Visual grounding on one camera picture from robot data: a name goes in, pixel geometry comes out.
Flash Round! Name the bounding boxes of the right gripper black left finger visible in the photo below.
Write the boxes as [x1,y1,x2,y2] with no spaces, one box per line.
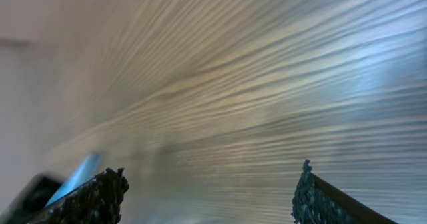
[21,168,129,224]

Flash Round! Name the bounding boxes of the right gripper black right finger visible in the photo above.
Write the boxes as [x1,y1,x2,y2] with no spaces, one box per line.
[292,159,397,224]

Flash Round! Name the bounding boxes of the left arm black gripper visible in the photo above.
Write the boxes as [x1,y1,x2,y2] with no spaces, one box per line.
[1,173,63,224]

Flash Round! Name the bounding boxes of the blue Samsung Galaxy smartphone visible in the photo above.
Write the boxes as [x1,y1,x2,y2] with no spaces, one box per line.
[45,153,102,207]

